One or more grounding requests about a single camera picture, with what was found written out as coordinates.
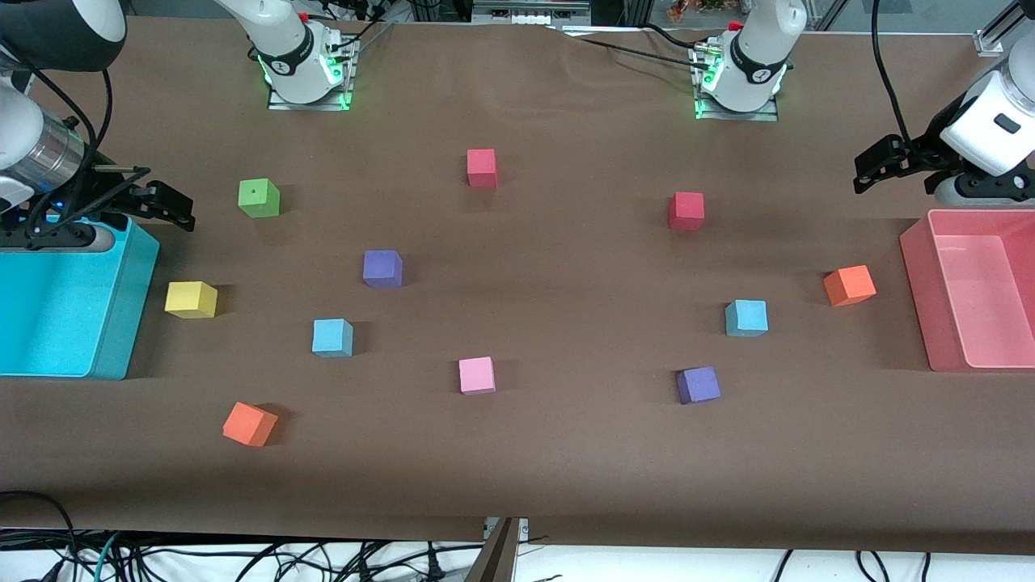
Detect brown table cloth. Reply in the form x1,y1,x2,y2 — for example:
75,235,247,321
0,15,1035,555

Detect blue foam block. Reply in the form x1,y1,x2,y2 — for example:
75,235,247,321
725,299,769,338
312,318,354,358

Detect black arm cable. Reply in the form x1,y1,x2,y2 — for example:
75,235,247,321
0,48,114,171
872,0,919,146

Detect grey metal box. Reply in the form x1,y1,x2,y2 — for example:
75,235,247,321
471,0,593,25

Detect yellow foam block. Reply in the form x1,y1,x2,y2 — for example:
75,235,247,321
165,281,218,319

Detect orange foam block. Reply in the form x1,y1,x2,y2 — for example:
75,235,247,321
823,265,877,307
222,402,279,448

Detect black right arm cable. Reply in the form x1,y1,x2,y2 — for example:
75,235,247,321
0,48,114,171

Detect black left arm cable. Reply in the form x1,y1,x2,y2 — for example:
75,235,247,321
872,0,919,146

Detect cyan plastic bin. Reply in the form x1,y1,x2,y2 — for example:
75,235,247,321
0,214,161,381

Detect teal cable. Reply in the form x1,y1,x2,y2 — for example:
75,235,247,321
91,531,124,582

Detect red foam block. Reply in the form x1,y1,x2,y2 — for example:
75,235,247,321
467,148,497,189
668,192,705,231

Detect black looped cable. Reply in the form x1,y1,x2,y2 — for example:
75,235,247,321
0,490,79,582

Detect colourful background items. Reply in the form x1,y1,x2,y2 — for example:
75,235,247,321
668,0,733,22

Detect pink plastic bin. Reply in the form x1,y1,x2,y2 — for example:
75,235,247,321
899,209,1035,373

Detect purple foam block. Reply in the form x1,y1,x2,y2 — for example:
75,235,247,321
676,366,721,405
362,250,403,289

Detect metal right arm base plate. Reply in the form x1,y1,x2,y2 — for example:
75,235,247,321
267,81,354,112

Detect green foam block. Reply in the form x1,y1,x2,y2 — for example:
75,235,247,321
238,179,281,219

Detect black cable on cloth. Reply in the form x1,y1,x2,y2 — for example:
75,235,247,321
550,24,704,65

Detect pink foam block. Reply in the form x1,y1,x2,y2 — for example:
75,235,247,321
458,356,496,395

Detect aluminium frame rail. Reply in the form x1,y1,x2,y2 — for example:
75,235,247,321
974,0,1035,57

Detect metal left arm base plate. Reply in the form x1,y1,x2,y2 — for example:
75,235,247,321
695,93,781,122

